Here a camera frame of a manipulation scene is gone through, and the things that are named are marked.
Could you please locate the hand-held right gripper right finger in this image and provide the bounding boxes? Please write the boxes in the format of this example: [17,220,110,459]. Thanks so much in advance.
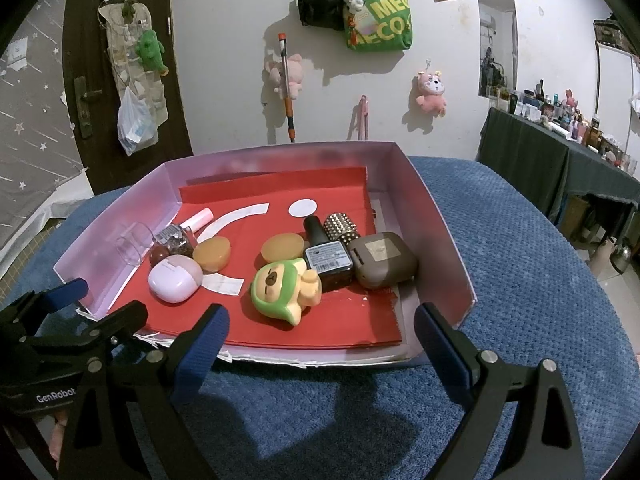
[414,302,586,480]

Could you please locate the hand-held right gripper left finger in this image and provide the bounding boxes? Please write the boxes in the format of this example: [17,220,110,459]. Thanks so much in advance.
[57,304,231,480]

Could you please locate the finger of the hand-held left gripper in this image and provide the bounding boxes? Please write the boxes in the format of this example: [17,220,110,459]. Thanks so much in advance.
[25,301,150,361]
[0,278,89,346]

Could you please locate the lilac earbud case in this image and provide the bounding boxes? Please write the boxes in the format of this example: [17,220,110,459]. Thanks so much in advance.
[148,254,204,304]

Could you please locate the clear glass cup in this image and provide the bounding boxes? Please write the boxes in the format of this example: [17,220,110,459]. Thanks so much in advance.
[116,223,156,266]

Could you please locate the green bear toy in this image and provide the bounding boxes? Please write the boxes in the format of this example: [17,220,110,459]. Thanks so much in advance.
[250,257,322,328]

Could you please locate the amber round block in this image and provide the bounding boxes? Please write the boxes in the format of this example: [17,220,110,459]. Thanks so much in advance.
[261,233,305,267]
[193,236,232,275]

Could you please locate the brown-capped glitter bottle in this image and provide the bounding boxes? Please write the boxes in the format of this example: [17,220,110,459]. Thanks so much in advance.
[150,225,196,266]

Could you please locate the grey-brown earbud case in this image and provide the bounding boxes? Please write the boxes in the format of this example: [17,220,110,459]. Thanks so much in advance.
[347,231,418,290]

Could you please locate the lilac cardboard box tray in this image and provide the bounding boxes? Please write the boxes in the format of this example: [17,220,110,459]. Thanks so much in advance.
[52,141,477,368]

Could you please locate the pink nail polish bottle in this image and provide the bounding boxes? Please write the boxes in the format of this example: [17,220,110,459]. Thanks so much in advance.
[179,207,215,233]

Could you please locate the black nail polish bottle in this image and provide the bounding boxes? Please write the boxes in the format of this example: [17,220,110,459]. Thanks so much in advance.
[302,215,356,292]

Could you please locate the gold studded cylinder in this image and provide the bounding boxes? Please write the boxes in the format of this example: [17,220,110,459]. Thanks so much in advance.
[322,212,362,246]

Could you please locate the person's left hand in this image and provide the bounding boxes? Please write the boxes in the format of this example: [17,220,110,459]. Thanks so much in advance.
[50,407,68,461]

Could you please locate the red Miniso bag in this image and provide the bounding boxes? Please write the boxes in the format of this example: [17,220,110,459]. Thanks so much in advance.
[107,166,403,348]

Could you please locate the clear plastic bag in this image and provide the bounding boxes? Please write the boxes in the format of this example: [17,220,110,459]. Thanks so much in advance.
[117,86,157,157]

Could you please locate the grey starred curtain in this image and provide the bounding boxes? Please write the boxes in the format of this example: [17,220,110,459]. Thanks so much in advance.
[0,0,96,251]

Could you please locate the metal kettle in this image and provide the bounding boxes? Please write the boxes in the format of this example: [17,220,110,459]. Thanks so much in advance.
[609,237,633,275]

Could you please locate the table with dark cloth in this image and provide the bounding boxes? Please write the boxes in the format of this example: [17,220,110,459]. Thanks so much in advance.
[475,107,640,226]

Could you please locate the dark brown door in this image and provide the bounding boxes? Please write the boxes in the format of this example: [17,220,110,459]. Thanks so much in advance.
[64,0,195,196]

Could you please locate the pink tongs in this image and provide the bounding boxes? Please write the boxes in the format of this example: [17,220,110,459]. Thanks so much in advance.
[350,95,372,142]

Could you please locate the beige hanging organizer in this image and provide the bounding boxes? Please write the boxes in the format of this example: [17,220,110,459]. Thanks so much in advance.
[97,1,168,116]

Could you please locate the pink hamster plush toy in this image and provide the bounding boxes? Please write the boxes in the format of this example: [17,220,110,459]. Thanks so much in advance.
[415,71,448,116]

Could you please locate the green plush toy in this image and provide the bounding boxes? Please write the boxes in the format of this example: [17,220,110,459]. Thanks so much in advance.
[137,29,170,77]

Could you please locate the orange-tipped stick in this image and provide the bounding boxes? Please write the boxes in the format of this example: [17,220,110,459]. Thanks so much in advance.
[278,32,297,143]

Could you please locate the row of cosmetic bottles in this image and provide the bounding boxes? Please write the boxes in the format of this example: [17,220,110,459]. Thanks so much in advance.
[492,80,640,176]

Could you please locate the pink pig plush toy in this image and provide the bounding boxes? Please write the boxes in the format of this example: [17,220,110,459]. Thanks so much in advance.
[265,53,306,100]

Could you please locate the white cabinet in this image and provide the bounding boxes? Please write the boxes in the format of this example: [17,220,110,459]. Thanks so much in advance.
[594,42,640,141]

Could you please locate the green tote bag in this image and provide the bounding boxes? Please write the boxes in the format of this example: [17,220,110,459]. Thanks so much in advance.
[345,0,413,52]

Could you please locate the box on cabinet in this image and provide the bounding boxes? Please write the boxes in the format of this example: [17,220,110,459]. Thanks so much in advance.
[594,19,625,52]

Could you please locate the door handle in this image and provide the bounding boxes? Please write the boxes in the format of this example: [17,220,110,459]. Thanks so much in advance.
[73,76,103,140]

